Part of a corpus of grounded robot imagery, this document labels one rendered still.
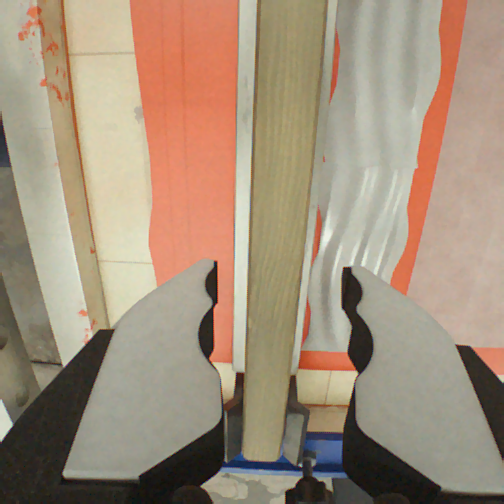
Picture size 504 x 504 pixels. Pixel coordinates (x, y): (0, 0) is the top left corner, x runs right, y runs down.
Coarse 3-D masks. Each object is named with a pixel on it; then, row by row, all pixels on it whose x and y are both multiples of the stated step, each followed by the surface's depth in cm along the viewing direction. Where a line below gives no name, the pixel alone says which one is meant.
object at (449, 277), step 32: (160, 160) 28; (192, 160) 28; (224, 160) 28; (160, 192) 30; (192, 192) 29; (224, 192) 29; (416, 192) 29; (448, 192) 28; (480, 192) 28; (160, 224) 31; (192, 224) 31; (224, 224) 31; (320, 224) 30; (416, 224) 30; (448, 224) 30; (480, 224) 30; (160, 256) 32; (192, 256) 32; (224, 256) 32; (416, 256) 31; (448, 256) 31; (480, 256) 31; (224, 288) 33; (416, 288) 32; (448, 288) 32; (480, 288) 32; (224, 320) 35; (448, 320) 34; (480, 320) 34; (224, 352) 37; (320, 352) 36; (480, 352) 36
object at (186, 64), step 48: (144, 0) 23; (192, 0) 23; (480, 0) 22; (144, 48) 25; (192, 48) 25; (336, 48) 24; (480, 48) 24; (144, 96) 26; (192, 96) 26; (480, 96) 25; (192, 144) 28; (432, 144) 27; (480, 144) 27
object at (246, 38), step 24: (240, 0) 20; (336, 0) 20; (240, 24) 21; (336, 24) 20; (240, 48) 21; (240, 72) 22; (240, 96) 22; (240, 120) 23; (240, 144) 24; (240, 168) 24; (240, 192) 25; (312, 192) 25; (240, 216) 26; (312, 216) 26; (240, 240) 27; (312, 240) 26; (240, 264) 28; (240, 288) 29; (240, 312) 30; (240, 336) 31; (240, 360) 32
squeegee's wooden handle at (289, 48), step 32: (288, 0) 15; (320, 0) 15; (256, 32) 16; (288, 32) 15; (320, 32) 15; (256, 64) 16; (288, 64) 16; (320, 64) 16; (256, 96) 17; (288, 96) 16; (256, 128) 17; (288, 128) 17; (256, 160) 18; (288, 160) 18; (256, 192) 18; (288, 192) 18; (256, 224) 19; (288, 224) 19; (256, 256) 20; (288, 256) 20; (256, 288) 21; (288, 288) 21; (256, 320) 22; (288, 320) 22; (256, 352) 23; (288, 352) 23; (256, 384) 24; (288, 384) 25; (256, 416) 26; (256, 448) 27
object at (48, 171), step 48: (0, 0) 20; (48, 0) 22; (0, 48) 22; (48, 48) 23; (0, 96) 23; (48, 96) 23; (48, 144) 25; (48, 192) 26; (48, 240) 28; (48, 288) 30; (96, 288) 33; (336, 432) 36
